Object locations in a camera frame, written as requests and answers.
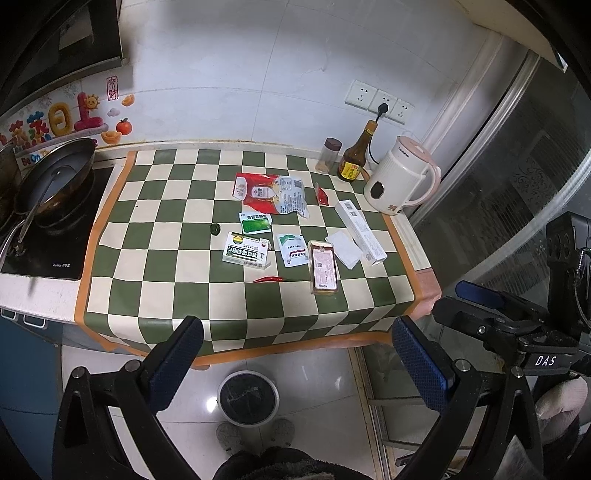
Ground green white lozenge box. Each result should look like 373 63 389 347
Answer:
221 232 270 269

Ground red white sugar bag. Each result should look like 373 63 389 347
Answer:
232 173 310 218

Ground white round trash bin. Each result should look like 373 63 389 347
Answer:
217 370 280 428

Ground blue kitchen cabinet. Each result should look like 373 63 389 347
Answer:
1 309 62 479

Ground gloved right hand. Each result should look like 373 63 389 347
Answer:
535 377 588 444

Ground glass sliding door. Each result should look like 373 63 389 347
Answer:
411 53 590 305

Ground left grey slipper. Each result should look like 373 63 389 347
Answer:
216 422 245 456

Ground grey slipper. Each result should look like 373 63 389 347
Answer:
216 422 245 456
270 418 296 448

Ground long white box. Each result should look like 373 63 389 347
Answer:
335 200 387 265

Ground white electric kettle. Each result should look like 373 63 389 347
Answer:
363 136 442 215

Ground white folded tissue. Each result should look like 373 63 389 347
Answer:
325 231 363 270

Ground right grey slipper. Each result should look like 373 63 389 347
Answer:
270 418 296 448

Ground red chili pepper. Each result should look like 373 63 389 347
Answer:
252 276 284 284

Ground black trouser legs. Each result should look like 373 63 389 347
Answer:
213 447 369 480

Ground brown pink label package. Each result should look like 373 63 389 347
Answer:
308 240 338 295

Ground black induction cooktop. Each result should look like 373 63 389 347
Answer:
1 167 113 280

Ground brown soy sauce bottle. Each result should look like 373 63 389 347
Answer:
338 120 378 182

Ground small red sauce packet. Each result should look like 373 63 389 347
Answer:
315 183 329 206

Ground small green medicine box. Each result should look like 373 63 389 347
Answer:
238 212 273 235

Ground white green sachet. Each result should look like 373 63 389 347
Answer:
276 233 308 268

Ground clear spice jar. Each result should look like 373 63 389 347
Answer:
315 137 342 175

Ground black power plug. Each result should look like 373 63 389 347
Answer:
376 102 389 122

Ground black frying pan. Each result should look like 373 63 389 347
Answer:
1 138 96 265

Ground black range hood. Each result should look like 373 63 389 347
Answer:
1 0 123 115

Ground white wall socket strip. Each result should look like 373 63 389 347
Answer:
345 80 415 125

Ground colourful wall stickers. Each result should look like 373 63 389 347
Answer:
1 73 136 170

